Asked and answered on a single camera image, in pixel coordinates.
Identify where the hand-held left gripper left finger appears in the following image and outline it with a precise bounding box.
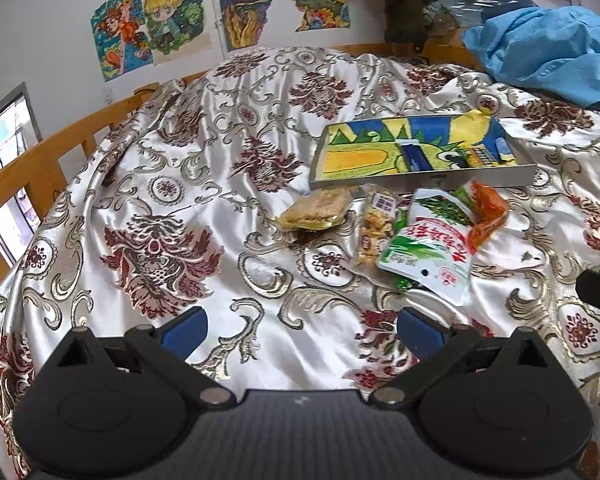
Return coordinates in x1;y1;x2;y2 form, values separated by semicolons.
55;306;232;407

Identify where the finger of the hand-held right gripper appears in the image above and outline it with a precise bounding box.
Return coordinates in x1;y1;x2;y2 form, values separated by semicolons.
575;269;600;317

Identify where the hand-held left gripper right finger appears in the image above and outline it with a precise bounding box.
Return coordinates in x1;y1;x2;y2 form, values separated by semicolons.
369;306;552;407

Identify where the green and white snack packet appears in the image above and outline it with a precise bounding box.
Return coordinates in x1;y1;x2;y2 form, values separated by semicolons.
407;187;477;233
375;219;473;307

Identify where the orange snack packet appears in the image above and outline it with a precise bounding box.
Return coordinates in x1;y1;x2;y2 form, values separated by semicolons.
467;181;510;256

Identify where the metal tray with colourful painting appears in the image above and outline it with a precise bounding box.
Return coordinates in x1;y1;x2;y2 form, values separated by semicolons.
309;114;537;192

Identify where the floral printed satin blanket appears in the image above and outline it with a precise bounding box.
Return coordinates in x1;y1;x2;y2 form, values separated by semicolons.
0;47;600;480

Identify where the clear nut snack packet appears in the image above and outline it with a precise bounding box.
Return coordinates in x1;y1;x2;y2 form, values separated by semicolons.
355;184;400;268

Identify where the brown cracker packet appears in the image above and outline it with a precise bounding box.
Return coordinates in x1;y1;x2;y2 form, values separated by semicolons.
279;186;354;232

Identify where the small blue snack packet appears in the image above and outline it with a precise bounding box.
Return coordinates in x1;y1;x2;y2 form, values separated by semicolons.
400;141;433;171

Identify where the light blue cloth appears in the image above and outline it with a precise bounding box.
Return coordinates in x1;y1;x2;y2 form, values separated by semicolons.
462;6;600;109

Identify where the clear plastic bag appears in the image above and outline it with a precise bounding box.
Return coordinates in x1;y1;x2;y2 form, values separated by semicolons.
422;0;533;41

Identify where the dark hanging garment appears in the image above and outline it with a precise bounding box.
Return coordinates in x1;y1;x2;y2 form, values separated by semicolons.
367;0;433;56

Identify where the wooden bed frame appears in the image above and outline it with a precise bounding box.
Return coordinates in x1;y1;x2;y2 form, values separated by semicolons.
0;42;486;273

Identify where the orange-haired figure wall poster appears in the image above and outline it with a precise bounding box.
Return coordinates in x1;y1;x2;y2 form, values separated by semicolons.
90;0;154;83

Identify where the blond figure wall poster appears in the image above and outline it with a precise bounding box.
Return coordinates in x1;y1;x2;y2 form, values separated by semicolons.
140;0;214;66

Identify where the swirly night sky wall poster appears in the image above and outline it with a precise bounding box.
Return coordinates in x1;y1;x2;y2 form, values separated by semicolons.
214;0;282;54

